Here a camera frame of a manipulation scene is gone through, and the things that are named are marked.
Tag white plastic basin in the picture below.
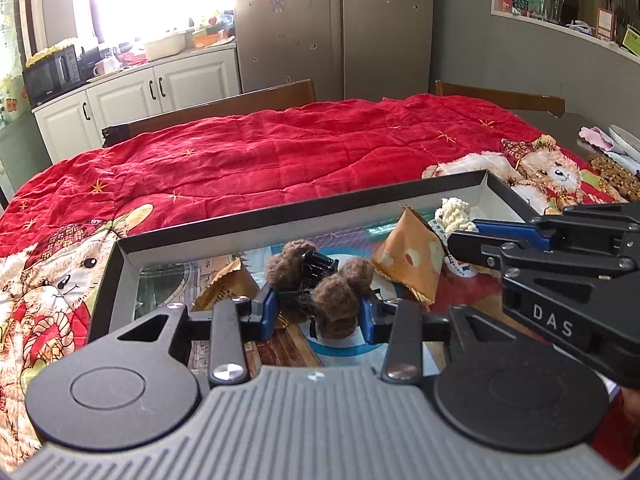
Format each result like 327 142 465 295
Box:
142 30 187 61

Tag clear drinking glasses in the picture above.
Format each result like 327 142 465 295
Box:
537 0 566 23

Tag red printed bear blanket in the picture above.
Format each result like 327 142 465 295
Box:
0 92 632 467

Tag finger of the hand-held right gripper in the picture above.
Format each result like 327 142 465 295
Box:
446 231 522 275
472 218 552 253

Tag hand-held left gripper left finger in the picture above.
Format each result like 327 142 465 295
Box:
117 284 278 389

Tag dark wooden chair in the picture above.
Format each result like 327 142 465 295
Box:
435 80 566 117
101 79 317 148

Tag grey double-door fridge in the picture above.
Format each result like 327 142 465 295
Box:
232 0 435 108

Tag small picture frame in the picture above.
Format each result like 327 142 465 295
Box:
596 7 616 42

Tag orange box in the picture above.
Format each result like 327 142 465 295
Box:
192 27 236 50

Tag black cardboard box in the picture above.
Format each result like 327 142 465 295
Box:
86 170 547 363

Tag cream and brown knitted scrunchie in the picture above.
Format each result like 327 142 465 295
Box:
434 197 480 235

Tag black microwave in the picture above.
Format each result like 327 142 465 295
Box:
22 45 83 108

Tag white kitchen cabinet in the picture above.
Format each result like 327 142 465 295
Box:
32 42 242 163

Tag brown fuzzy hair claw clip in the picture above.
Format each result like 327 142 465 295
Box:
264 239 377 339

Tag pink scalloped dish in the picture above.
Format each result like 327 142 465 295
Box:
579 126 613 151

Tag small brown snack packet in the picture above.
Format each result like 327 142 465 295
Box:
192 259 261 312

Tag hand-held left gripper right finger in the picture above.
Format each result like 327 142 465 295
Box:
359 296 553 386

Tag white plate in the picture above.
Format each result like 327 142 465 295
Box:
607 125 640 161

